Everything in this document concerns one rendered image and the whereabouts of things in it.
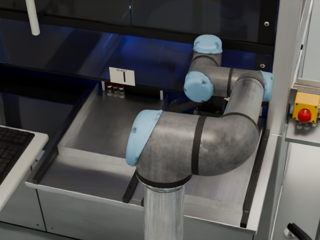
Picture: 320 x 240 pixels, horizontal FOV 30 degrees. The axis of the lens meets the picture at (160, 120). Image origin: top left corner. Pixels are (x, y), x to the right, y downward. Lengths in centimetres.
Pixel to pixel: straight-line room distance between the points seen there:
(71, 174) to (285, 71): 71
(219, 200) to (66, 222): 108
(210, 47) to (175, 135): 49
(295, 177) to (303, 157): 16
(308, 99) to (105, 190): 67
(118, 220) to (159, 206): 126
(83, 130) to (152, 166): 85
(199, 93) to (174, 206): 37
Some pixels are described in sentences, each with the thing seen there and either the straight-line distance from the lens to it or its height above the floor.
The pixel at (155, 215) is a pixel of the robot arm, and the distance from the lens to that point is 124.
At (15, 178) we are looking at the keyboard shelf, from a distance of 197.
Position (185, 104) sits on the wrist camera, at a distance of 170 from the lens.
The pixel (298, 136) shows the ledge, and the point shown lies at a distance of 195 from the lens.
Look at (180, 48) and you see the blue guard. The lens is 182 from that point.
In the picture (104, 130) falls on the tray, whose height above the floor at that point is 88.
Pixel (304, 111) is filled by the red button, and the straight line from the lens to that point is 184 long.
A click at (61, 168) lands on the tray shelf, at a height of 88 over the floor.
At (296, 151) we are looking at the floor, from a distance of 320.
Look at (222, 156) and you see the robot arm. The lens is 112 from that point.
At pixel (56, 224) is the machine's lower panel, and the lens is 266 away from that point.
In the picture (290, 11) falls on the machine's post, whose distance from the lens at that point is 168.
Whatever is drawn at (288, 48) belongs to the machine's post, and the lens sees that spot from 175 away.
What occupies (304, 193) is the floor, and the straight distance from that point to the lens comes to 300.
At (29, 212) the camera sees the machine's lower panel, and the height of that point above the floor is 20.
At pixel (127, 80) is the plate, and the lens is 195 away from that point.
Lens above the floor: 216
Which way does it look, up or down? 40 degrees down
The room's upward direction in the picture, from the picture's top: 2 degrees counter-clockwise
